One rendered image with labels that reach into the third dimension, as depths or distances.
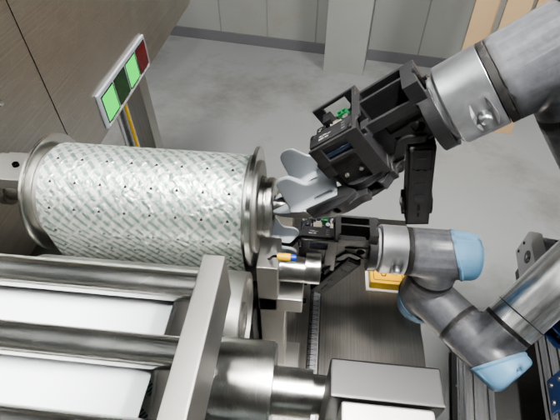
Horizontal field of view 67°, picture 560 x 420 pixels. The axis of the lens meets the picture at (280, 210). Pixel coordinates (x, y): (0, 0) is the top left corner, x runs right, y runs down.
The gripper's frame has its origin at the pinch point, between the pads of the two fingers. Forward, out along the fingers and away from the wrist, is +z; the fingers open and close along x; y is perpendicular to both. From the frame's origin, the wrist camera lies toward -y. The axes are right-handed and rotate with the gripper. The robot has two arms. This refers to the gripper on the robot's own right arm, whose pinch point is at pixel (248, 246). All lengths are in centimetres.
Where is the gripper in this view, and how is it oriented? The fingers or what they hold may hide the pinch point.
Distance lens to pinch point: 68.8
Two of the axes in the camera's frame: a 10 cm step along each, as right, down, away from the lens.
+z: -9.9, -0.8, 0.7
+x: -1.0, 7.3, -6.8
